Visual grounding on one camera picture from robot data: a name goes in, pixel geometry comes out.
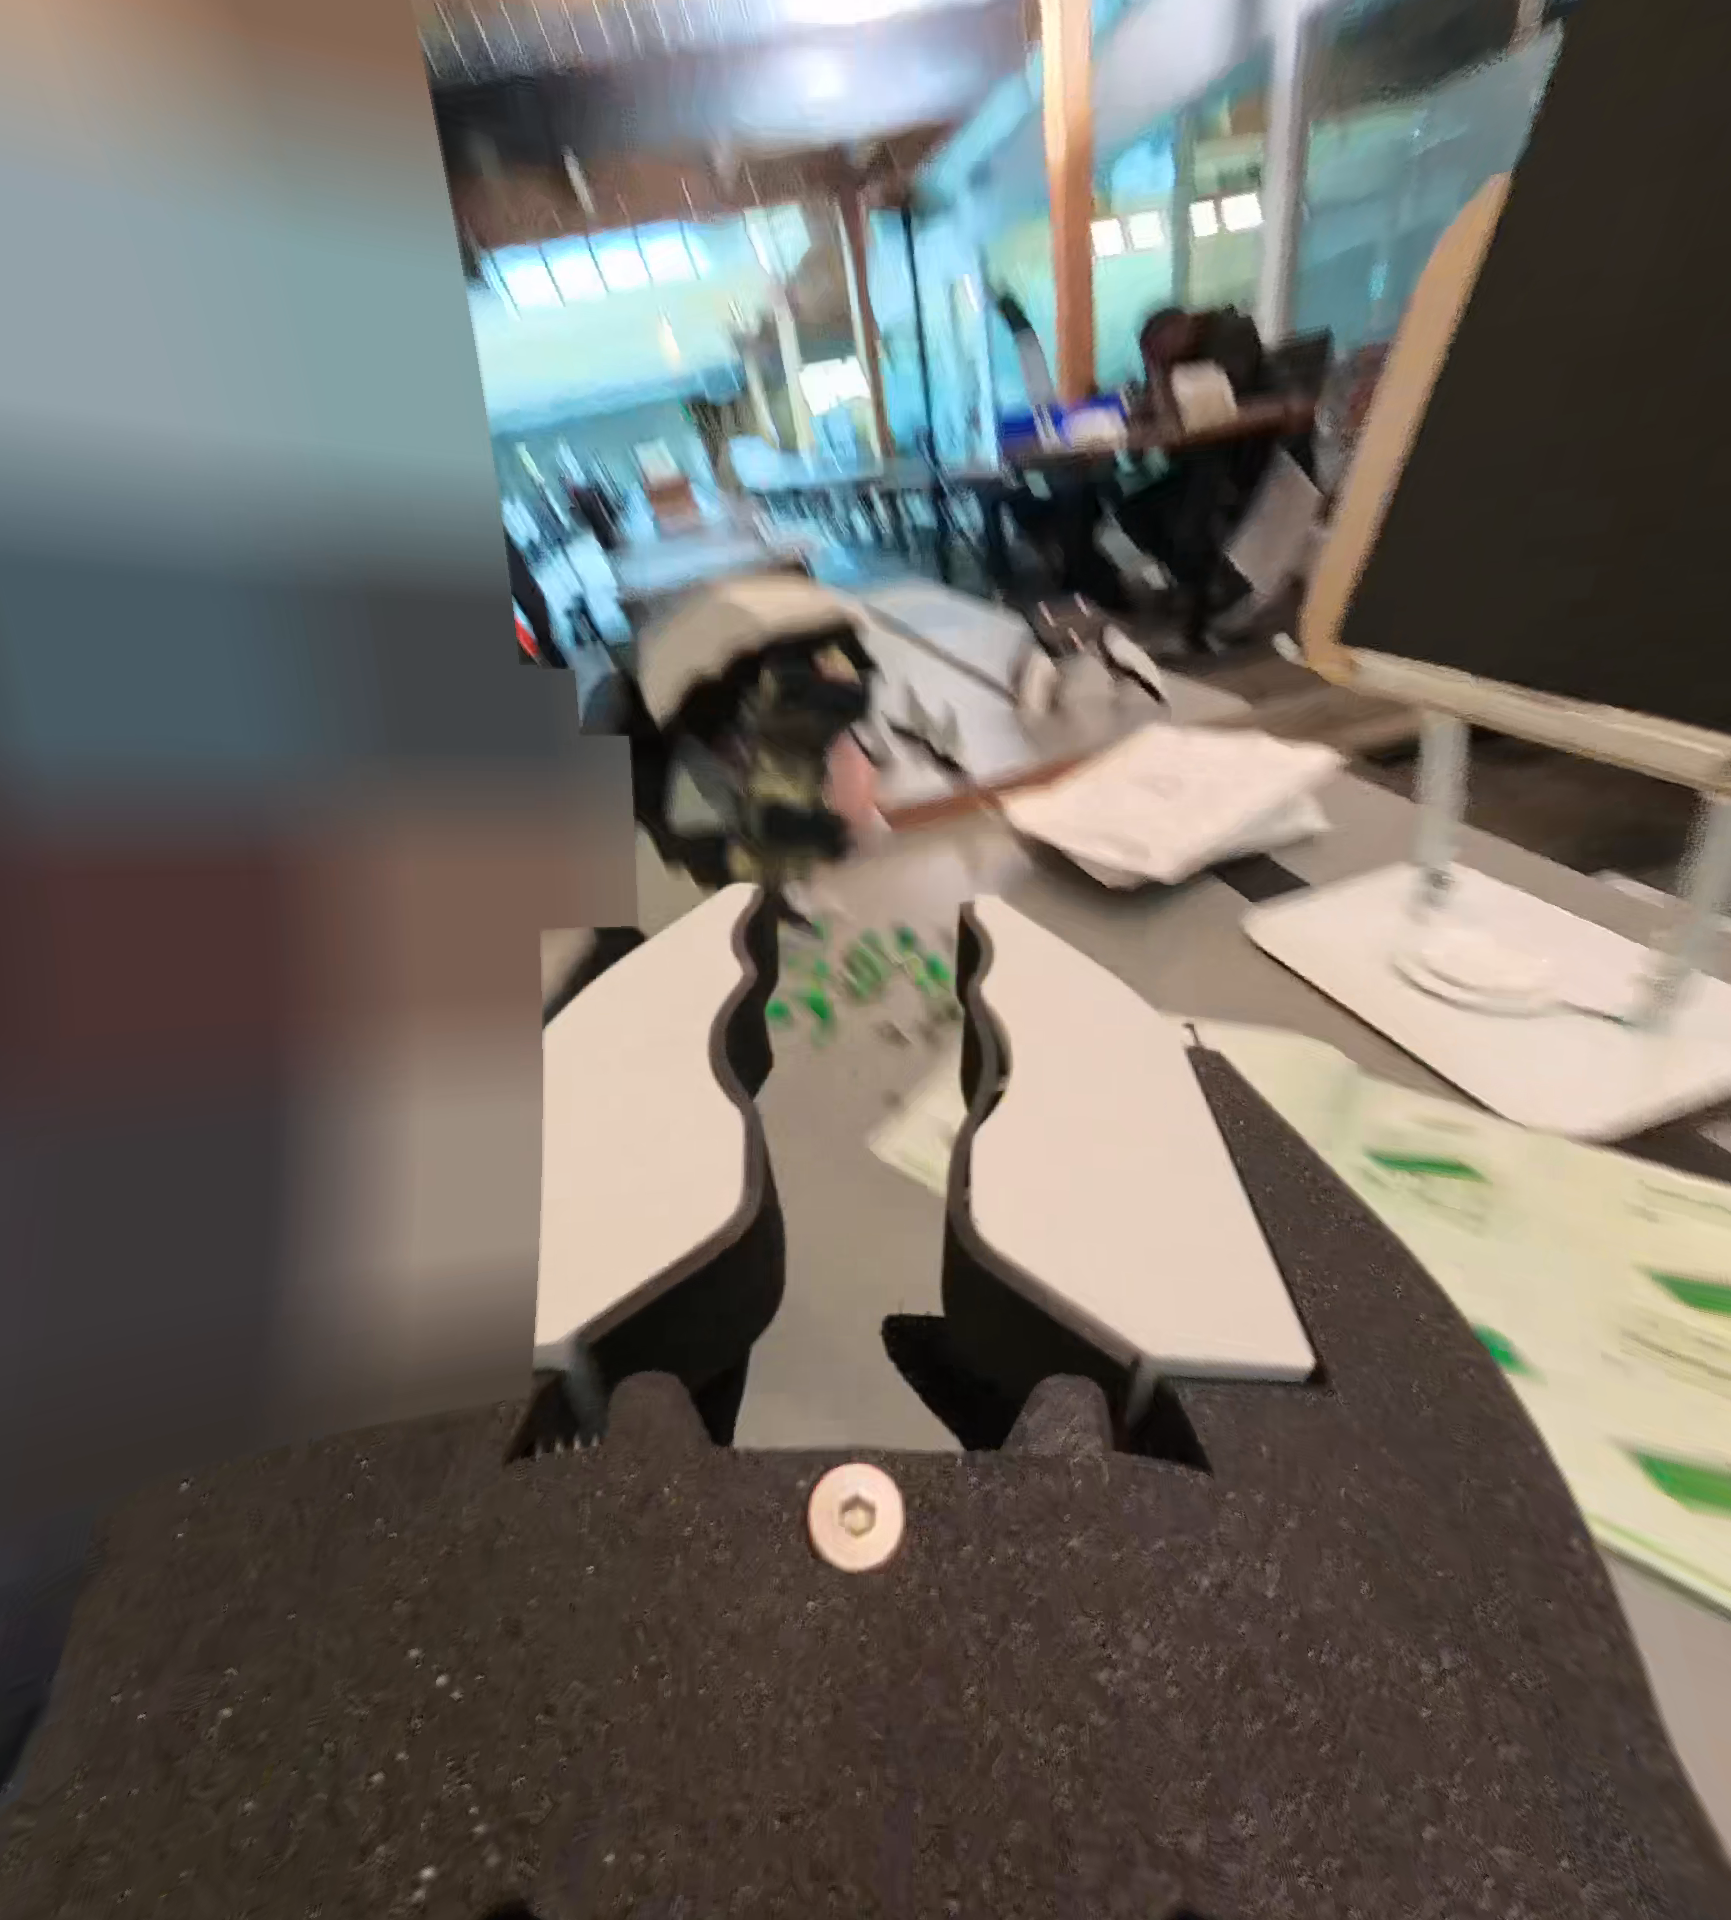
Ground pale green instruction booklet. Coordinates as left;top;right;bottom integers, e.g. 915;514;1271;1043
864;1018;1731;1663

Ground grey desk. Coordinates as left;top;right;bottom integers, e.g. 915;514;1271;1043
540;675;1731;1920

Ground thin wooden post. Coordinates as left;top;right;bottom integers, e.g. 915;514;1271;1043
833;192;901;460

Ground black office chair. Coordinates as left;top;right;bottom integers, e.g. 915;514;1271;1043
1131;307;1335;651

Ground pile of small green bricks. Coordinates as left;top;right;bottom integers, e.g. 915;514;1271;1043
764;916;958;1048

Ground white paper sheets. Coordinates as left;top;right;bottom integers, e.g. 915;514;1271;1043
1004;726;1347;889

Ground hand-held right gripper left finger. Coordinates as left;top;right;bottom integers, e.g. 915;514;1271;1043
535;883;787;1447

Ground black board with white stand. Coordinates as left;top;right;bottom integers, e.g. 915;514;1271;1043
1297;0;1731;1146

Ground white and black device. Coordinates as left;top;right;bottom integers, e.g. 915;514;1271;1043
1014;618;1172;716

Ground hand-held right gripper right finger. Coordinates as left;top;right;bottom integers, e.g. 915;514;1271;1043
884;893;1323;1451

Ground thick wooden post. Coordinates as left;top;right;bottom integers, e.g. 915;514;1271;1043
1039;0;1103;408

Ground blue storage bin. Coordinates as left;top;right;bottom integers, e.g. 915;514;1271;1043
999;399;1131;451

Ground grey cloth bag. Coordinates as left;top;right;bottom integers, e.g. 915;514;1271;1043
864;584;1054;782

